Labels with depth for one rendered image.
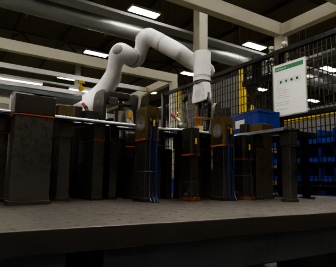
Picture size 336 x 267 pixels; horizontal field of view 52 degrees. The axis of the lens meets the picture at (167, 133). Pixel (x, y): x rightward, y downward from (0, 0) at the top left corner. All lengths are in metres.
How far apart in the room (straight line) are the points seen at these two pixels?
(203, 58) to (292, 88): 0.57
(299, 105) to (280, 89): 0.16
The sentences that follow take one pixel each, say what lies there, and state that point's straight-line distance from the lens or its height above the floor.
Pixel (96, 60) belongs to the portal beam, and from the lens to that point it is 8.04.
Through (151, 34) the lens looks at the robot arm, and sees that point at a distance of 1.87.
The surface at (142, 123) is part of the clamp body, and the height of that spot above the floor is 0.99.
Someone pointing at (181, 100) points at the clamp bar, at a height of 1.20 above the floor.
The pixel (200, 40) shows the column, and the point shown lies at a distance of 10.09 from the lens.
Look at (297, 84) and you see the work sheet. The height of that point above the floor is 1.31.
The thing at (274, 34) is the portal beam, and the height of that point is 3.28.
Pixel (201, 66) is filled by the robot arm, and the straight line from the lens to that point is 1.70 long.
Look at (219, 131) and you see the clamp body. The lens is 1.44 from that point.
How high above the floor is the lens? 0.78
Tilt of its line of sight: 8 degrees up
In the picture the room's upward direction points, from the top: 1 degrees clockwise
